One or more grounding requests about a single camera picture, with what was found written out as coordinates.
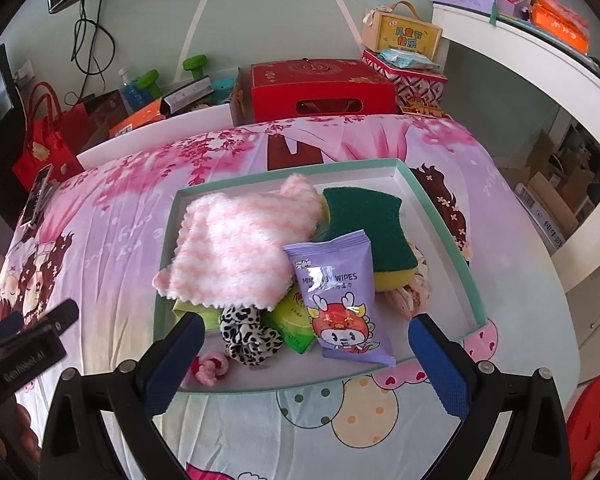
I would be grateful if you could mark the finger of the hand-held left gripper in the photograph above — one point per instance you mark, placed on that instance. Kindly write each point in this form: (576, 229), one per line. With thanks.
(55, 317)
(7, 327)

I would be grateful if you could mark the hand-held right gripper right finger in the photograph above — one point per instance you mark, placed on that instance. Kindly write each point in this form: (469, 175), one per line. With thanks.
(437, 365)

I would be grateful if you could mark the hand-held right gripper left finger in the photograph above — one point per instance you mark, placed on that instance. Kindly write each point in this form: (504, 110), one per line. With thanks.
(172, 365)

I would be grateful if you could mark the light green cloth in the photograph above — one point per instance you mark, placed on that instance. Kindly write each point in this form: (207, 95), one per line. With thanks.
(200, 316)

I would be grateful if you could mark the leopard print scrunchie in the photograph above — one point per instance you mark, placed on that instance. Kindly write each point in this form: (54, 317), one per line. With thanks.
(247, 335)

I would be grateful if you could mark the pink floral fabric bundle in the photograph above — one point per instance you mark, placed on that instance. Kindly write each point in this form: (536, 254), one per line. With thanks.
(412, 285)

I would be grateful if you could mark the teal white tray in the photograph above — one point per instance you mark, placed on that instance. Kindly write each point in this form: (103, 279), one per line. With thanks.
(445, 280)

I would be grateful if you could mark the purple wipes packet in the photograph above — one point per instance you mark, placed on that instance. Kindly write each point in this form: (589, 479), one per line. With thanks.
(340, 305)

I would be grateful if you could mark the green tissue packet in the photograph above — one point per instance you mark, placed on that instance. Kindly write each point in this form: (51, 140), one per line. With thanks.
(292, 322)

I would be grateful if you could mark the pale pink striped cloth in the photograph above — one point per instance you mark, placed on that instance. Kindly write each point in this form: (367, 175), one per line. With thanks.
(230, 250)

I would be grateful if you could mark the yellow green sponge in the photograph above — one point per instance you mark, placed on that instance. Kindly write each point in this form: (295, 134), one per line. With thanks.
(365, 220)

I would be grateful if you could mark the coral striped cloth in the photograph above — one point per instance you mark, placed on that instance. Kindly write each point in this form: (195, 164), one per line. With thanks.
(302, 205)

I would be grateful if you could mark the printed bedsheet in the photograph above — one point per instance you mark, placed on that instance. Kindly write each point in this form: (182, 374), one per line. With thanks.
(105, 240)

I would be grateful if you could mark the smartphone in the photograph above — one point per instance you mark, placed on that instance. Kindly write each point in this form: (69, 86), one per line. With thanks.
(36, 195)

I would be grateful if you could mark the red felt handbag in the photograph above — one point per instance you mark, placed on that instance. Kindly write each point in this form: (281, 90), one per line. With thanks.
(45, 155)

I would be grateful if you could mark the red round cushion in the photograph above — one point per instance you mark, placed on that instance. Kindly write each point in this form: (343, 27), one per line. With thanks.
(597, 425)

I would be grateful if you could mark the cardboard box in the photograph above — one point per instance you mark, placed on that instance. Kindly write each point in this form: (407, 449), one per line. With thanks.
(550, 210)

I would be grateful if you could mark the dark red paper bag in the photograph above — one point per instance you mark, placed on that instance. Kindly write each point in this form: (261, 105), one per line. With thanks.
(92, 120)

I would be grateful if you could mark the white board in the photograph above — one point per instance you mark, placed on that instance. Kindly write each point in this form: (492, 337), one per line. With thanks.
(155, 137)

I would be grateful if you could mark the orange box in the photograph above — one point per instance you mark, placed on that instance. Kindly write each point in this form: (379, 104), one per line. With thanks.
(140, 117)

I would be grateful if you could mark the blue liquid bottle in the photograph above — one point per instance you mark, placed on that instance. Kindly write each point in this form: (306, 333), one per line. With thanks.
(129, 92)

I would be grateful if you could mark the green dumbbell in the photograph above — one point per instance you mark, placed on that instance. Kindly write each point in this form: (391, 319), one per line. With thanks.
(195, 66)
(147, 84)

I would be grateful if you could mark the black grey long box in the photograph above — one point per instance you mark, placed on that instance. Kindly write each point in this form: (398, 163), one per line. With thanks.
(187, 94)

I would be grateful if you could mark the red patterned tin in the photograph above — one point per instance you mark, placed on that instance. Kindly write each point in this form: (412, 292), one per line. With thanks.
(415, 85)

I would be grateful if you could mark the red gift box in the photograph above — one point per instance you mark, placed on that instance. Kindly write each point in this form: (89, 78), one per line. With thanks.
(320, 90)

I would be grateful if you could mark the blue wipes packet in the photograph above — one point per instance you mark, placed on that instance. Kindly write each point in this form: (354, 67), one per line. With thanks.
(407, 57)

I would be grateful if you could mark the white curved desk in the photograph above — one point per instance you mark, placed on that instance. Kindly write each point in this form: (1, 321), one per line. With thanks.
(555, 75)

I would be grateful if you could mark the orange packet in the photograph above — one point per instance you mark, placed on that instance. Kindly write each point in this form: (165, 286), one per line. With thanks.
(560, 17)

